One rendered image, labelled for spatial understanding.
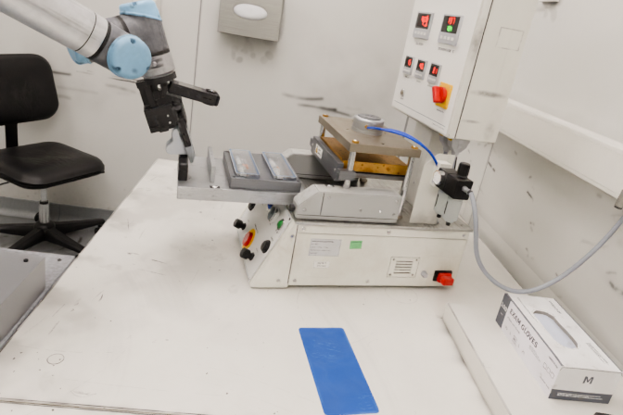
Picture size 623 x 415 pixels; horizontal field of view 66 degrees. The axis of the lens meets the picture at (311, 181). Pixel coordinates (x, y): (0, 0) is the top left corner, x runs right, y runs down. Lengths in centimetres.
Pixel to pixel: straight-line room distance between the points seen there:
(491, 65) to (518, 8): 13
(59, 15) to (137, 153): 203
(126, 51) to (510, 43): 79
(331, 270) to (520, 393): 46
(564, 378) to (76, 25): 102
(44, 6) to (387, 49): 206
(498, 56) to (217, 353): 85
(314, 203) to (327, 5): 171
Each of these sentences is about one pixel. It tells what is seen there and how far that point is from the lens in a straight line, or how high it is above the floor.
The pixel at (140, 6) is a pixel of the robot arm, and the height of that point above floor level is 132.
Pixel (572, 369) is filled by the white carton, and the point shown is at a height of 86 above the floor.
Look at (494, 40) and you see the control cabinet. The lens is 115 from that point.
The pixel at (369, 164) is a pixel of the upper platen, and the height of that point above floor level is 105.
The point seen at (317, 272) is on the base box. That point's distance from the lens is 116.
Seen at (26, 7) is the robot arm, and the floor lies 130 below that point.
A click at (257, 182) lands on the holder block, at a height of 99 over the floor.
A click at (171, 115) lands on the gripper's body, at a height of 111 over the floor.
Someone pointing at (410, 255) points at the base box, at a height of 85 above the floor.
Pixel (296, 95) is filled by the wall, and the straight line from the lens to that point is 268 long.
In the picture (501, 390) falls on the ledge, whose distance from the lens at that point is 99.
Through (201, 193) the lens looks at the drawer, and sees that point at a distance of 108.
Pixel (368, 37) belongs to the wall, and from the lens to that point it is 268.
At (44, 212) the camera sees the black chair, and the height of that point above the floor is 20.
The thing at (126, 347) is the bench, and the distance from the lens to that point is 97.
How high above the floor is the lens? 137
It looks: 19 degrees down
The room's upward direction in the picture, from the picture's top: 10 degrees clockwise
